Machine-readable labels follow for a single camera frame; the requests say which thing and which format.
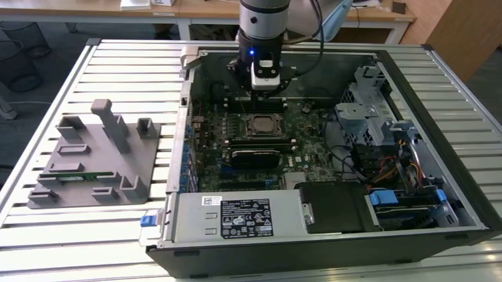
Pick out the silver CPU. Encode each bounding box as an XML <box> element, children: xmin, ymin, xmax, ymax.
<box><xmin>252</xmin><ymin>116</ymin><xmax>277</xmax><ymax>133</ymax></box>

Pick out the black cable bundle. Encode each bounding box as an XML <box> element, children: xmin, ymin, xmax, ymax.
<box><xmin>324</xmin><ymin>111</ymin><xmax>387</xmax><ymax>183</ymax></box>

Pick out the silver chipset heatsink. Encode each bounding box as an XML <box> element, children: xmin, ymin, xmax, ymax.
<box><xmin>284</xmin><ymin>172</ymin><xmax>308</xmax><ymax>189</ymax></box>

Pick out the CPU socket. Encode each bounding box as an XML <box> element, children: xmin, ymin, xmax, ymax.
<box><xmin>243</xmin><ymin>112</ymin><xmax>287</xmax><ymax>140</ymax></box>

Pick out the silver power supply box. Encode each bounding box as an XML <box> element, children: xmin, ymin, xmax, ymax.
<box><xmin>162</xmin><ymin>190</ymin><xmax>308</xmax><ymax>246</ymax></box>

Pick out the grey metal stand foot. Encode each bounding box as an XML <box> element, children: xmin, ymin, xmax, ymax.
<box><xmin>0</xmin><ymin>93</ymin><xmax>18</xmax><ymax>120</ymax></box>

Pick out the black graphics card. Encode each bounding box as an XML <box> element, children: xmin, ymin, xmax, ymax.
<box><xmin>229</xmin><ymin>149</ymin><xmax>281</xmax><ymax>171</ymax></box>

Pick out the green motherboard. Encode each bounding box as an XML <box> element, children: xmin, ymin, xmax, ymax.
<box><xmin>186</xmin><ymin>98</ymin><xmax>337</xmax><ymax>192</ymax></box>

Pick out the wooden desk white frame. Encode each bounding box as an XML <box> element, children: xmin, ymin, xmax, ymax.
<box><xmin>0</xmin><ymin>0</ymin><xmax>417</xmax><ymax>45</ymax></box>

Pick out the black mesh wastebasket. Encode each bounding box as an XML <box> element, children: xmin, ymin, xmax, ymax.
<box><xmin>0</xmin><ymin>39</ymin><xmax>44</xmax><ymax>92</ymax></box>
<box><xmin>5</xmin><ymin>22</ymin><xmax>52</xmax><ymax>58</ymax></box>

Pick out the black plastic shroud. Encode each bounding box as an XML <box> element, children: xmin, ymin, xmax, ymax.
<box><xmin>293</xmin><ymin>181</ymin><xmax>383</xmax><ymax>235</ymax></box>

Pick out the green RAM stick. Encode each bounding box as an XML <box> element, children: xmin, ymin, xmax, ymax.
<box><xmin>40</xmin><ymin>172</ymin><xmax>114</xmax><ymax>180</ymax></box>

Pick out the coloured wire bundle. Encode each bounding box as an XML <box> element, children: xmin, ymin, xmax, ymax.
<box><xmin>368</xmin><ymin>137</ymin><xmax>428</xmax><ymax>189</ymax></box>

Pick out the metal disk bay cage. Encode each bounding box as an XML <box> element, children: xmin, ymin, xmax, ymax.
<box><xmin>335</xmin><ymin>66</ymin><xmax>396</xmax><ymax>147</ymax></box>

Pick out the black camera cable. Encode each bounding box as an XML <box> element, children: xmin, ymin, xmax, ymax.
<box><xmin>284</xmin><ymin>0</ymin><xmax>325</xmax><ymax>76</ymax></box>

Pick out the grey plastic parts rack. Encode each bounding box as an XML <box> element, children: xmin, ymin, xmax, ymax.
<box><xmin>25</xmin><ymin>98</ymin><xmax>162</xmax><ymax>210</ymax></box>

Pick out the metal socket cover frame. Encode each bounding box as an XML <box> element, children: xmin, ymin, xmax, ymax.
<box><xmin>244</xmin><ymin>113</ymin><xmax>285</xmax><ymax>139</ymax></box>

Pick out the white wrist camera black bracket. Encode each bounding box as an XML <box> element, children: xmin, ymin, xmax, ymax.
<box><xmin>249</xmin><ymin>58</ymin><xmax>284</xmax><ymax>90</ymax></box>

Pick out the black expansion slot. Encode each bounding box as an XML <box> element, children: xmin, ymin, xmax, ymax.
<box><xmin>219</xmin><ymin>172</ymin><xmax>275</xmax><ymax>180</ymax></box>
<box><xmin>217</xmin><ymin>181</ymin><xmax>273</xmax><ymax>190</ymax></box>

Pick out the black open PC case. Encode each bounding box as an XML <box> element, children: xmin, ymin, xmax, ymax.
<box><xmin>138</xmin><ymin>43</ymin><xmax>502</xmax><ymax>278</ymax></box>

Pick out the wooden cabinet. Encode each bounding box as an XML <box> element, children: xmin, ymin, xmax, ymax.
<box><xmin>399</xmin><ymin>0</ymin><xmax>502</xmax><ymax>85</ymax></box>

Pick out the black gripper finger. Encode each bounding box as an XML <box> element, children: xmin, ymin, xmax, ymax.
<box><xmin>225</xmin><ymin>59</ymin><xmax>261</xmax><ymax>115</ymax></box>
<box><xmin>260</xmin><ymin>66</ymin><xmax>297</xmax><ymax>115</ymax></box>

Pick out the hard disk in blue carrier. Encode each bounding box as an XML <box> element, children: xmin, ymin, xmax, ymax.
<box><xmin>365</xmin><ymin>189</ymin><xmax>447</xmax><ymax>231</ymax></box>

